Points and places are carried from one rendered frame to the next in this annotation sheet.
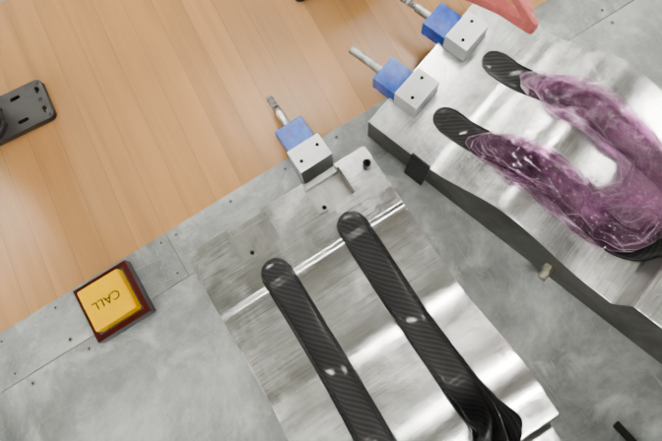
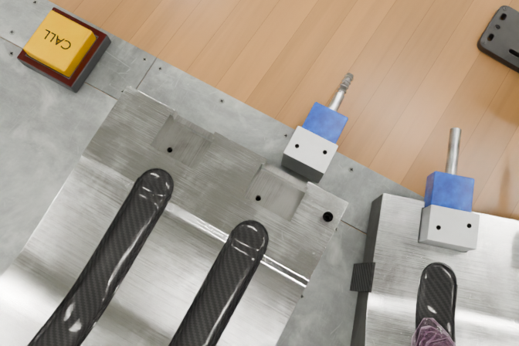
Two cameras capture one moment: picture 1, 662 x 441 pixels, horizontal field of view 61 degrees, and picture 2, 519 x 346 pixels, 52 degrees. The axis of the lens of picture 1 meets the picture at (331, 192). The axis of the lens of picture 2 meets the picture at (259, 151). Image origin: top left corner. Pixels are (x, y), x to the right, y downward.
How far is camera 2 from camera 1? 0.20 m
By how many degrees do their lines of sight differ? 12
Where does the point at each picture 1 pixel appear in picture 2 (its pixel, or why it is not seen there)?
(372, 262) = (222, 284)
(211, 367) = (46, 176)
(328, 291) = (164, 253)
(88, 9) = not seen: outside the picture
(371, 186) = (306, 237)
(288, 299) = (134, 215)
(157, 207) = (178, 35)
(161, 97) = not seen: outside the picture
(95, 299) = (52, 29)
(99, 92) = not seen: outside the picture
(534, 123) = not seen: outside the picture
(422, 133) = (405, 261)
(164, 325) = (66, 108)
